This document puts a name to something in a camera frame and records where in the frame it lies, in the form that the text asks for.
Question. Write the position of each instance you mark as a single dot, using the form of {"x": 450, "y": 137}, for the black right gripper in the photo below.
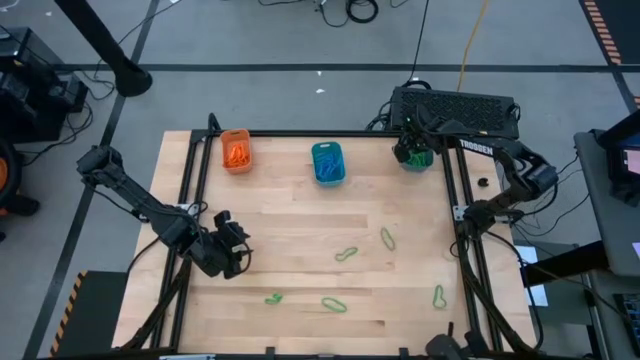
{"x": 415, "y": 142}

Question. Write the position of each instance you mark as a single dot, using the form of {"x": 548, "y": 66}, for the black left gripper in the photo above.
{"x": 222, "y": 247}

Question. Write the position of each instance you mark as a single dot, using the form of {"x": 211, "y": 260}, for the blue rubber band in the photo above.
{"x": 325, "y": 167}
{"x": 330, "y": 160}
{"x": 334, "y": 172}

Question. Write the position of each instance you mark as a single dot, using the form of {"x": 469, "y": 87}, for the orange rubber band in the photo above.
{"x": 237, "y": 152}
{"x": 243, "y": 156}
{"x": 230, "y": 150}
{"x": 232, "y": 161}

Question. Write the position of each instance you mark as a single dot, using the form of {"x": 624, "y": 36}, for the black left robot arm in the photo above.
{"x": 145, "y": 205}

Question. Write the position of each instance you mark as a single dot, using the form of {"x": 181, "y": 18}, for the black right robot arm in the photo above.
{"x": 520, "y": 165}

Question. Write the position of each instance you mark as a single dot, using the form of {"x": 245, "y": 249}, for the dark teal plastic basket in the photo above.
{"x": 425, "y": 169}

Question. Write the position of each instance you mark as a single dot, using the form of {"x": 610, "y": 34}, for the silver mounting plate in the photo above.
{"x": 459, "y": 212}
{"x": 187, "y": 206}

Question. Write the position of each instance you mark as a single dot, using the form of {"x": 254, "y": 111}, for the black perforated computer case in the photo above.
{"x": 465, "y": 107}

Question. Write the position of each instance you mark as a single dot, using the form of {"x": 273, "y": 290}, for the small black white device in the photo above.
{"x": 142, "y": 216}

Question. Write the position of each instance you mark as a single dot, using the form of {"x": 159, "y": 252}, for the light teal plastic basket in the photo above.
{"x": 315, "y": 170}

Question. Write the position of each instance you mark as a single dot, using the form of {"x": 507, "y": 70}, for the orange plastic basket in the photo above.
{"x": 235, "y": 134}

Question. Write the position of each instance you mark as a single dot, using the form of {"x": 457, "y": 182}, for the black yellow-striped floor mat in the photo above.
{"x": 95, "y": 315}

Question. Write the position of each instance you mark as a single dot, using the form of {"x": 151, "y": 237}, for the black desk beam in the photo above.
{"x": 565, "y": 262}

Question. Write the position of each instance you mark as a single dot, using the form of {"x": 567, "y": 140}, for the dark laptop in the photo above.
{"x": 625, "y": 160}

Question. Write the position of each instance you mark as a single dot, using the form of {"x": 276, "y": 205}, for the orange black machine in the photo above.
{"x": 5, "y": 180}

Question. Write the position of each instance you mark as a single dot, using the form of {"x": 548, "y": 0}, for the black orange-striped floor mat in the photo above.
{"x": 615, "y": 25}

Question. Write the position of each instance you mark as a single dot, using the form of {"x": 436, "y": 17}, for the black stand pole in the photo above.
{"x": 100, "y": 40}

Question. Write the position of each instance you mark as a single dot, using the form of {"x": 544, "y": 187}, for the black equipment cart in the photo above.
{"x": 30, "y": 85}

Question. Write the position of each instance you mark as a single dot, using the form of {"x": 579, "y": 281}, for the dark grey desk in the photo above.
{"x": 605, "y": 320}

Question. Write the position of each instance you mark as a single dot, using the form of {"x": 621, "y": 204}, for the black keyboard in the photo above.
{"x": 630, "y": 315}

